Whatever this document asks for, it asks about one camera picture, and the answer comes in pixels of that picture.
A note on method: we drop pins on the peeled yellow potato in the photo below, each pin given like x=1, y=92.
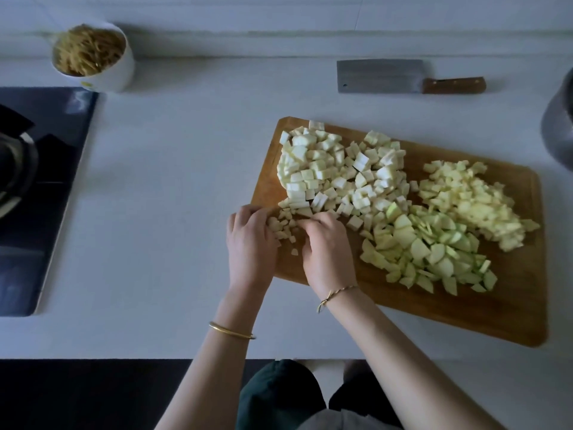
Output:
x=474, y=206

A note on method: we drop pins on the person's right hand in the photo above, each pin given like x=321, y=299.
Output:
x=327, y=255

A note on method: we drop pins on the person's left forearm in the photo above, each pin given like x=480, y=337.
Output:
x=210, y=371

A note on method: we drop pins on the white patterned garment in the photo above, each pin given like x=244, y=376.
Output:
x=349, y=421

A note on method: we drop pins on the white bowl of noodles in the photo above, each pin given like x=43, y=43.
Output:
x=94, y=53

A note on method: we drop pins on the black gas stove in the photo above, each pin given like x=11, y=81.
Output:
x=54, y=201

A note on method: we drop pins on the black floor mat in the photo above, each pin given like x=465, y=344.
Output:
x=98, y=394

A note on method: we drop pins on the pile of garlic cloves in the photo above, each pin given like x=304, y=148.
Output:
x=285, y=230

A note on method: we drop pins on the wooden cutting board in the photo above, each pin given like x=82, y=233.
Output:
x=501, y=300

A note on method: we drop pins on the dark green trousers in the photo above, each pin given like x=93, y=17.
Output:
x=277, y=398

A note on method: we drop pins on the person's right forearm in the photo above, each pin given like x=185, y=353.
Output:
x=403, y=362

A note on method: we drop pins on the deep stainless steel bowl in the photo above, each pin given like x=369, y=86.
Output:
x=560, y=121

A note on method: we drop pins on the gold bangle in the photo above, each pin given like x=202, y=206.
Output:
x=231, y=331

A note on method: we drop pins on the pile of white diced vegetable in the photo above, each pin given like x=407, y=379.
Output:
x=376, y=174

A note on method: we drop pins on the person's left hand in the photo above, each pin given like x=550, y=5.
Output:
x=251, y=251

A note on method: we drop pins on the peeled green cucumber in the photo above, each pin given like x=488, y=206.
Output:
x=430, y=251

